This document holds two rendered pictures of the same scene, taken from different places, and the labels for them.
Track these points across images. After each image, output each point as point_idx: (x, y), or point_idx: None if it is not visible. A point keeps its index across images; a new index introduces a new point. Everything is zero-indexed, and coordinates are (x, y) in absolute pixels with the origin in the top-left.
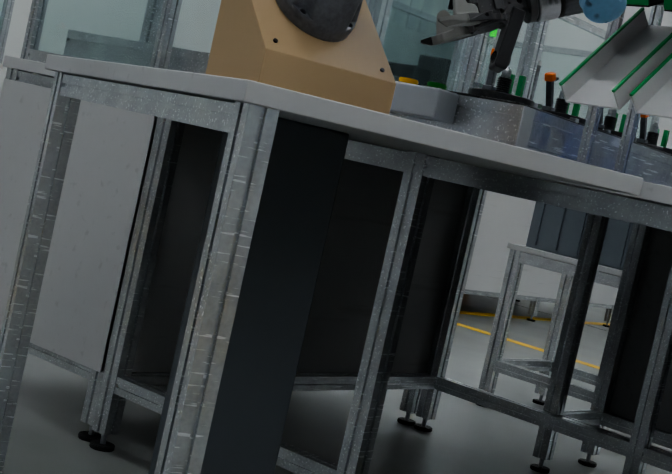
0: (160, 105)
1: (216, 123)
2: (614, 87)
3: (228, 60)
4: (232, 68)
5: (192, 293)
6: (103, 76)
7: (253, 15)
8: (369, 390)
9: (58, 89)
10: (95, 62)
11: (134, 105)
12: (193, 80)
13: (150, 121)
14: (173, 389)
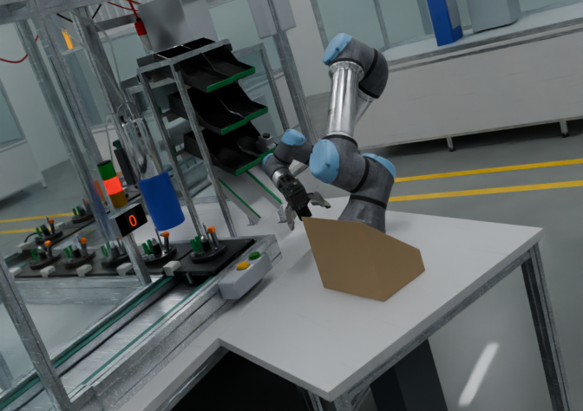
0: (470, 296)
1: (520, 262)
2: (280, 202)
3: (396, 275)
4: (402, 276)
5: (409, 394)
6: (427, 327)
7: (402, 243)
8: (317, 400)
9: (348, 397)
10: (410, 330)
11: (452, 315)
12: (510, 257)
13: None
14: (553, 354)
